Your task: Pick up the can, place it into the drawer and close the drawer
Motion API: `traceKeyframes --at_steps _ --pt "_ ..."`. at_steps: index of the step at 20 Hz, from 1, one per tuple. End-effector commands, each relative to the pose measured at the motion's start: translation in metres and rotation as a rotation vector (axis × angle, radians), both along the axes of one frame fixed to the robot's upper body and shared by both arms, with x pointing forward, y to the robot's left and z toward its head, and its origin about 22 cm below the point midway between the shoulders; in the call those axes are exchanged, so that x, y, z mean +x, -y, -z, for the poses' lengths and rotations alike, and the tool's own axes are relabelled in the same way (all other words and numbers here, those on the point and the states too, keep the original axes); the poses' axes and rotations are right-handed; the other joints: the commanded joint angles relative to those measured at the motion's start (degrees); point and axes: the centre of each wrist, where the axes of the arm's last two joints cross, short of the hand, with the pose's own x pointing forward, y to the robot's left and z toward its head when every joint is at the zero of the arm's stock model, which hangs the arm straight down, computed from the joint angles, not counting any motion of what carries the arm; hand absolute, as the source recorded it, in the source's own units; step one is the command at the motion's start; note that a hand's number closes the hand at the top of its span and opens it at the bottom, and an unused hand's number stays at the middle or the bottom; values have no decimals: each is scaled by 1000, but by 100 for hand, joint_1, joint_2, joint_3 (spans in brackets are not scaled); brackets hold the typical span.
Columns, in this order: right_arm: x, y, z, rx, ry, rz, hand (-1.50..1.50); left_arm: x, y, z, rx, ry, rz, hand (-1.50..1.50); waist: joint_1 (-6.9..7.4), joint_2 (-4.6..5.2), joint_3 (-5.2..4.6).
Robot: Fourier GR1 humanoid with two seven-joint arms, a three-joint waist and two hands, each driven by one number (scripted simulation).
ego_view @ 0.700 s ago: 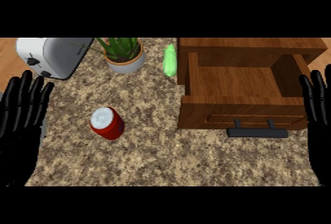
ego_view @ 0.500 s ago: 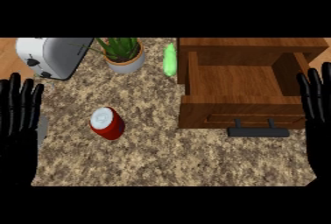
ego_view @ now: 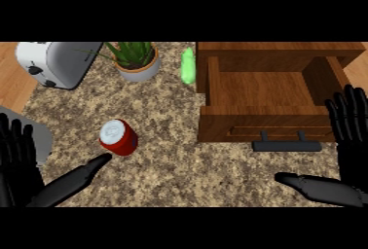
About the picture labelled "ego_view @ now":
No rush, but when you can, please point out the dark drawer handle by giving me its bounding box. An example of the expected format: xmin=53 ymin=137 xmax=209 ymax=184
xmin=251 ymin=130 xmax=323 ymax=153

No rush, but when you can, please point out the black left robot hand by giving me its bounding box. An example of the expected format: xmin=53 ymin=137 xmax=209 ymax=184
xmin=0 ymin=113 xmax=113 ymax=208

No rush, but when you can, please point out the potted green plant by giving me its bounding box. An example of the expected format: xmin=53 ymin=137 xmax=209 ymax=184
xmin=73 ymin=41 xmax=161 ymax=83

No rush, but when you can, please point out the wooden drawer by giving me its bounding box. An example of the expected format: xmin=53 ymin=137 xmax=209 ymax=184
xmin=196 ymin=55 xmax=353 ymax=143

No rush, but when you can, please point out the red can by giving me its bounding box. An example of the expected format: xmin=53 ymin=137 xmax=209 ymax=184
xmin=97 ymin=118 xmax=138 ymax=157

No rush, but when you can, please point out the silver toaster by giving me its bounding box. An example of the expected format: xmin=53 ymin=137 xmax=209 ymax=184
xmin=14 ymin=41 xmax=104 ymax=90

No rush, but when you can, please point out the green bottle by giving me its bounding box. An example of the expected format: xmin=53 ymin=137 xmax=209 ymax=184
xmin=178 ymin=47 xmax=196 ymax=86

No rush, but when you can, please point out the wooden cabinet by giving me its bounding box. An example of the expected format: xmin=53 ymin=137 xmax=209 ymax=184
xmin=195 ymin=41 xmax=366 ymax=95

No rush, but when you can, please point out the grey flat appliance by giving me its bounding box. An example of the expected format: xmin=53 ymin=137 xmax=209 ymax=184
xmin=0 ymin=105 xmax=54 ymax=168

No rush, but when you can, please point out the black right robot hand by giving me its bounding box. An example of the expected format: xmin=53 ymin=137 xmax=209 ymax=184
xmin=273 ymin=84 xmax=368 ymax=208

